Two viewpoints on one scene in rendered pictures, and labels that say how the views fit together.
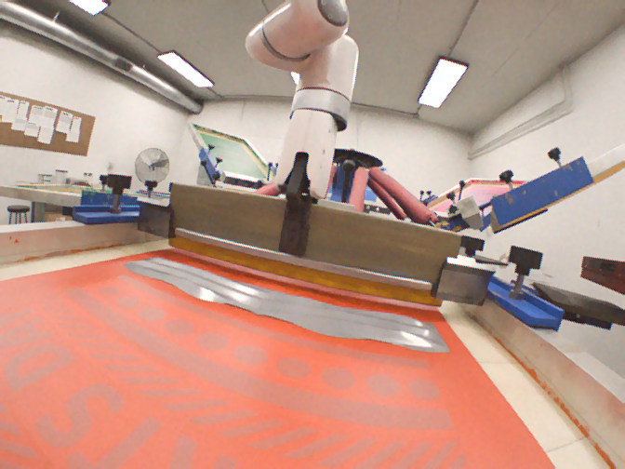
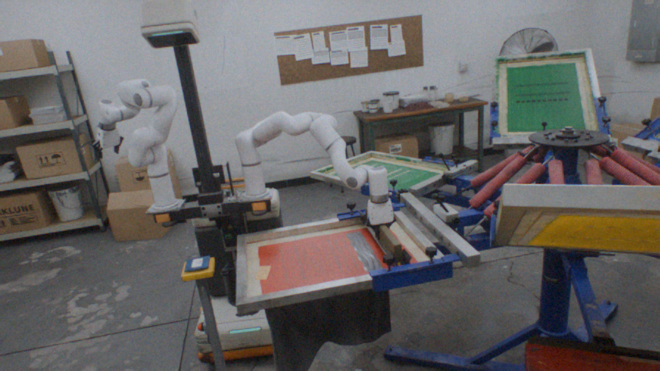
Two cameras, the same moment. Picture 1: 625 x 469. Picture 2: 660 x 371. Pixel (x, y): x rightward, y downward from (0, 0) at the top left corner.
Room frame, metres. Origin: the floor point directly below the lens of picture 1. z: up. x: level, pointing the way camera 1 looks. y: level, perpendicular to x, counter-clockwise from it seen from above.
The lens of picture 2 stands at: (-0.37, -1.50, 1.82)
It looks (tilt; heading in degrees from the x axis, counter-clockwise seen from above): 19 degrees down; 74
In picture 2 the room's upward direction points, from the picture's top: 7 degrees counter-clockwise
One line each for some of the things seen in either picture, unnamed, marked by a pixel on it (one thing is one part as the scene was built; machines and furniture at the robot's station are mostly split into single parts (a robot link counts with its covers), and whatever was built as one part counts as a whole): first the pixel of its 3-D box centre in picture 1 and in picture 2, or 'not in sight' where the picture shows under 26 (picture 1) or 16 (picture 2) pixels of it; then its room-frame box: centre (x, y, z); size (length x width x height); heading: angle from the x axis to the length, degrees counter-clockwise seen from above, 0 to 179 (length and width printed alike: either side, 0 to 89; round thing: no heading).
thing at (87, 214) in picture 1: (147, 227); (368, 216); (0.39, 0.29, 0.97); 0.30 x 0.05 x 0.07; 171
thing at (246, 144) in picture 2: not in sight; (250, 146); (-0.10, 0.50, 1.37); 0.13 x 0.10 x 0.16; 42
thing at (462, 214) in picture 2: not in sight; (458, 219); (0.66, -0.03, 1.02); 0.17 x 0.06 x 0.05; 171
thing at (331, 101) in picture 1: (321, 112); (381, 195); (0.33, 0.02, 1.18); 0.09 x 0.07 x 0.03; 171
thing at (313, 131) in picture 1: (312, 153); (380, 210); (0.33, 0.02, 1.12); 0.10 x 0.07 x 0.11; 171
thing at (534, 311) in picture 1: (481, 299); (410, 273); (0.30, -0.26, 0.97); 0.30 x 0.05 x 0.07; 171
